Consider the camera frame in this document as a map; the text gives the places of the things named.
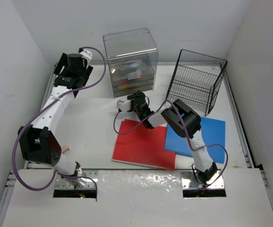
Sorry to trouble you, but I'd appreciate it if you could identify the clear plastic drawer unit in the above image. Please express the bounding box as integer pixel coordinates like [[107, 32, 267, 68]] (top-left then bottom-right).
[[103, 27, 159, 98]]

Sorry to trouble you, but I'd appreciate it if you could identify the yellow highlighter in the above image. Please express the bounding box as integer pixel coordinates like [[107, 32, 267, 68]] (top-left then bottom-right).
[[118, 85, 131, 90]]

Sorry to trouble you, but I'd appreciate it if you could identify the pink highlighter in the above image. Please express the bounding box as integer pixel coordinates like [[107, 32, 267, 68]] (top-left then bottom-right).
[[118, 79, 130, 85]]

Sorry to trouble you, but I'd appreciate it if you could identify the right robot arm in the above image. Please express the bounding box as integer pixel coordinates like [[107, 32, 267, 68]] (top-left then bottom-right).
[[118, 90, 217, 185]]

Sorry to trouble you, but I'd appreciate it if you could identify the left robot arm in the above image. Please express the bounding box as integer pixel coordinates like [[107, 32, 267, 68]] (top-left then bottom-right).
[[19, 50, 93, 176]]

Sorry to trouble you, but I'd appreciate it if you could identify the red folder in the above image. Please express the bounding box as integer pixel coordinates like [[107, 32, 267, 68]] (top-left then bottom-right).
[[112, 125, 176, 170]]

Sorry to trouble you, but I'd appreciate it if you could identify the pink eraser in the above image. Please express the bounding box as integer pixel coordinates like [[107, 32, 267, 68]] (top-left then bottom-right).
[[61, 145, 70, 153]]

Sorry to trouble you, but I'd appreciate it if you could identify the blue folder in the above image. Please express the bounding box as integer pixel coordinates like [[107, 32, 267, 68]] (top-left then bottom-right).
[[164, 117, 226, 164]]

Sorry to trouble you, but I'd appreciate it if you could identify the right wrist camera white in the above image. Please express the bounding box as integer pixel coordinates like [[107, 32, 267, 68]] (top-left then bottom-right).
[[116, 100, 134, 113]]

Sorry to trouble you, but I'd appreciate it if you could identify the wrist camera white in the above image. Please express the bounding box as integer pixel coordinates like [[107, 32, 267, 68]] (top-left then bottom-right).
[[78, 48, 93, 63], [116, 100, 134, 113]]

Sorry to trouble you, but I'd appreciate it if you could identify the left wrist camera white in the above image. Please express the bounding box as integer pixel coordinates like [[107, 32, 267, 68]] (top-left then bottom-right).
[[78, 48, 93, 63]]

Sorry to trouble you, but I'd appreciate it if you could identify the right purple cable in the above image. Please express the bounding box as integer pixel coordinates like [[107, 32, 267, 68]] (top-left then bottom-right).
[[113, 99, 229, 191]]

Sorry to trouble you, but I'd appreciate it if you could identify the purple cable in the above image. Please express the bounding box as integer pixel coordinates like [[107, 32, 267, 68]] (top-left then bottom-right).
[[113, 99, 229, 191], [11, 46, 107, 191]]

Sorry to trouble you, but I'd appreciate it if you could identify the black wire mesh rack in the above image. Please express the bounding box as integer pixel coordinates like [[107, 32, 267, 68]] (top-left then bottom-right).
[[166, 49, 228, 116]]

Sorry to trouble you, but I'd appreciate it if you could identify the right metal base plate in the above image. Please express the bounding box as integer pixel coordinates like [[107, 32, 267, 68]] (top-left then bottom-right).
[[181, 169, 225, 190]]

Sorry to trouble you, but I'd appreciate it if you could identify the metal base plate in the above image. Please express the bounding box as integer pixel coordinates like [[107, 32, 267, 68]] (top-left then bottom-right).
[[54, 169, 98, 190], [181, 169, 225, 190]]

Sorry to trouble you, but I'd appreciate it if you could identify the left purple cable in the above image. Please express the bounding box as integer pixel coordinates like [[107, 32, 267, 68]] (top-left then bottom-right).
[[11, 46, 107, 191]]

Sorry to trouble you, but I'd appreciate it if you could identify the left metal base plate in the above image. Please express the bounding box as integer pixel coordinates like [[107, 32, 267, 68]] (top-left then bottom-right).
[[54, 169, 98, 190]]

